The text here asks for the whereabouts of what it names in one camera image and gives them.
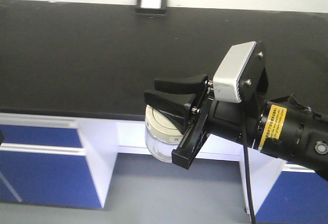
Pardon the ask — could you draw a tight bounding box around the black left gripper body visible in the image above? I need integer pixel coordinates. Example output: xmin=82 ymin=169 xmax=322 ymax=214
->
xmin=0 ymin=131 xmax=4 ymax=145

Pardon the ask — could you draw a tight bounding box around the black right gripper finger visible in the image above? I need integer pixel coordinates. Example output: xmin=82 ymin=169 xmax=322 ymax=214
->
xmin=154 ymin=74 xmax=208 ymax=94
xmin=144 ymin=90 xmax=196 ymax=134

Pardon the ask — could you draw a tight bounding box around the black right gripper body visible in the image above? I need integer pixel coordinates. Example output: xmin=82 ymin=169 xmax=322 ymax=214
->
xmin=172 ymin=80 xmax=267 ymax=169

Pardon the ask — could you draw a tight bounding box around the glass jar with beige lid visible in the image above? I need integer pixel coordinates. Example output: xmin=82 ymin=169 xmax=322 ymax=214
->
xmin=145 ymin=105 xmax=183 ymax=163

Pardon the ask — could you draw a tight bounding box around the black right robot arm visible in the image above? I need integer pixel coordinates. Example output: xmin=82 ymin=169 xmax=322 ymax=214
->
xmin=145 ymin=75 xmax=327 ymax=179

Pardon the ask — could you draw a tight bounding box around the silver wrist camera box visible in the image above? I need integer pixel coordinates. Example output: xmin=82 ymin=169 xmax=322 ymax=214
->
xmin=212 ymin=41 xmax=256 ymax=104

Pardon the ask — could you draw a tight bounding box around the black wall socket box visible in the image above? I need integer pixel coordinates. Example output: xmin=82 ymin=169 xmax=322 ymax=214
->
xmin=135 ymin=0 xmax=168 ymax=15

